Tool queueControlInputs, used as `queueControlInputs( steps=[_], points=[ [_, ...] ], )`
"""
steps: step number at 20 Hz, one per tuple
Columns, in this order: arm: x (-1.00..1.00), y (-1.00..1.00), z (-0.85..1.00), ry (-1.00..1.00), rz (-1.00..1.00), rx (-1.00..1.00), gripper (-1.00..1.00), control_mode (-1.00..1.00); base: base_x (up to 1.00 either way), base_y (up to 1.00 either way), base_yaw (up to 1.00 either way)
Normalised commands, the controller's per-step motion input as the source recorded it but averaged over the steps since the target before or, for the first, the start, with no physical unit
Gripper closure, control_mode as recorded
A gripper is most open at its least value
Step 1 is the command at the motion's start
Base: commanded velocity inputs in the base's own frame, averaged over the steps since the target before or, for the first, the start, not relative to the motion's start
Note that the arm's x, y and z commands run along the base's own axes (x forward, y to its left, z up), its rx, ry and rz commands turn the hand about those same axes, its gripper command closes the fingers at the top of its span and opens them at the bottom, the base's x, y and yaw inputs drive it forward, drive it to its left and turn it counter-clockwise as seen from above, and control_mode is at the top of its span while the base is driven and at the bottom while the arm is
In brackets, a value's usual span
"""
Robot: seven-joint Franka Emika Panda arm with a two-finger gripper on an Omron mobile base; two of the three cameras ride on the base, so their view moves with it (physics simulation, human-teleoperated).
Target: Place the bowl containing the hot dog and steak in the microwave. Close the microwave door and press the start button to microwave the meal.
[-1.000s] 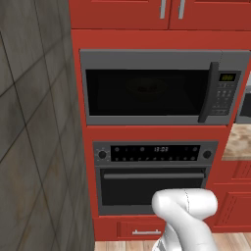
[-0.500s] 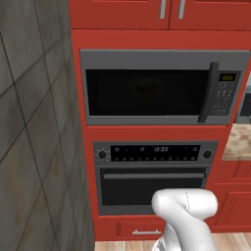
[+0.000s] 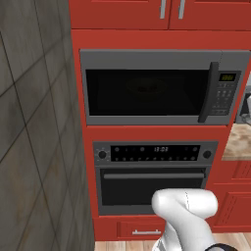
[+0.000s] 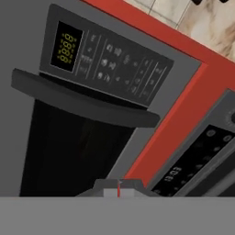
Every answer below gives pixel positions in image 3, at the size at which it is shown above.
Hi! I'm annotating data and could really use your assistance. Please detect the microwave door with dark window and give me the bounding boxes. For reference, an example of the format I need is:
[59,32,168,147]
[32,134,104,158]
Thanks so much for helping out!
[79,48,224,127]

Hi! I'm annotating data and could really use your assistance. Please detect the oven door with dark window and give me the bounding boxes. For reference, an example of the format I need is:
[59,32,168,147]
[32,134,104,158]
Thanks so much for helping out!
[94,165,212,217]

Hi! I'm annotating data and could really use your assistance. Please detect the red cupboard door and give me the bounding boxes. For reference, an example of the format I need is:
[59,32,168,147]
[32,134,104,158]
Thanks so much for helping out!
[68,0,172,31]
[168,0,251,32]

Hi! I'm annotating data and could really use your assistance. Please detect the grey microwave oven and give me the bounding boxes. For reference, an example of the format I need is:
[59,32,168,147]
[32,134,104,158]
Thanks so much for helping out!
[79,48,251,127]

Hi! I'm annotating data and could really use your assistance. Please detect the red tall oven cabinet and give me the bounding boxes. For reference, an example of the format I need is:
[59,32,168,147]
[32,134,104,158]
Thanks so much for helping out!
[68,28,251,243]

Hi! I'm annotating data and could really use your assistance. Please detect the grey built-in oven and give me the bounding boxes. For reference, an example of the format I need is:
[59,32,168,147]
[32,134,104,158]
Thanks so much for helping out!
[92,140,220,217]

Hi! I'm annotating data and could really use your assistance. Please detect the red drawer front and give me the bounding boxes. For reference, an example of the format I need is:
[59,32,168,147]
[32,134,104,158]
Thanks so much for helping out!
[116,219,168,240]

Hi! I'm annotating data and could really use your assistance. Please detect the red base cupboard run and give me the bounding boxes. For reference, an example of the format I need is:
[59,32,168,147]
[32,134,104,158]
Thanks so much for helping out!
[209,159,251,234]

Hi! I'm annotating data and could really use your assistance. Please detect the grey oven door handle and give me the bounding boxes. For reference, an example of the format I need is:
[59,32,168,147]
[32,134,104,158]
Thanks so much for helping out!
[102,173,206,180]

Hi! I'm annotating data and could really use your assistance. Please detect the dark grey microwave door handle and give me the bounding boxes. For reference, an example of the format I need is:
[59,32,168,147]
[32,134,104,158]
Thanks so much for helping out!
[197,61,220,125]

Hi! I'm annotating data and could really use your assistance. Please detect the silver drawer handle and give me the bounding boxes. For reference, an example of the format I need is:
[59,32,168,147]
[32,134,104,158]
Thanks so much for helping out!
[131,228,163,236]

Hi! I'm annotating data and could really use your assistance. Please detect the silver cupboard door handle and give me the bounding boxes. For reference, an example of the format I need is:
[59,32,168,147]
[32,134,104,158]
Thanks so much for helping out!
[177,0,186,20]
[159,0,168,20]

